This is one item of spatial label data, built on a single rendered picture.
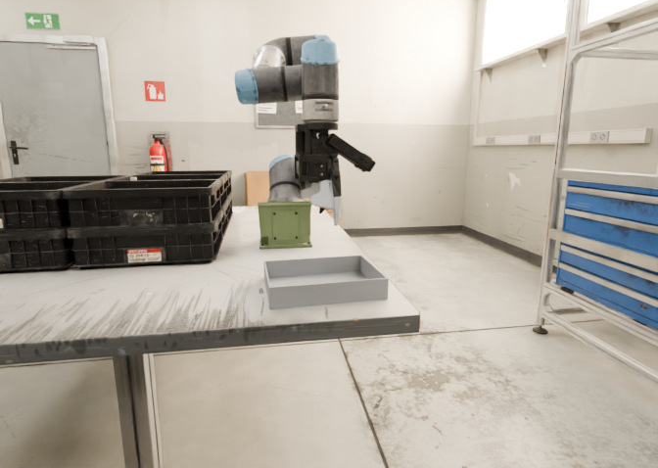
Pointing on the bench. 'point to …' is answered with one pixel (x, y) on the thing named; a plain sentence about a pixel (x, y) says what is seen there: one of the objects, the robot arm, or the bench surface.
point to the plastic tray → (323, 281)
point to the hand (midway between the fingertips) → (330, 219)
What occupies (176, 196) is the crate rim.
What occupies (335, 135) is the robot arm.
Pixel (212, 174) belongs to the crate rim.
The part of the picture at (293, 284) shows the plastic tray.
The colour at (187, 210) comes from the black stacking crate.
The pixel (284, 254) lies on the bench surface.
